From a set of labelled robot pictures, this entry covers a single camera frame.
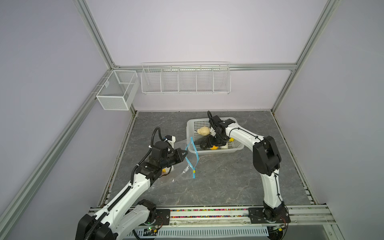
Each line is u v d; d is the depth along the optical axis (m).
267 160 0.54
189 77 0.99
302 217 0.75
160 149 0.59
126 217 0.54
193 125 1.02
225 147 0.93
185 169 0.77
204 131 1.00
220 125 0.72
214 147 0.90
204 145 0.94
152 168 0.57
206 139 0.98
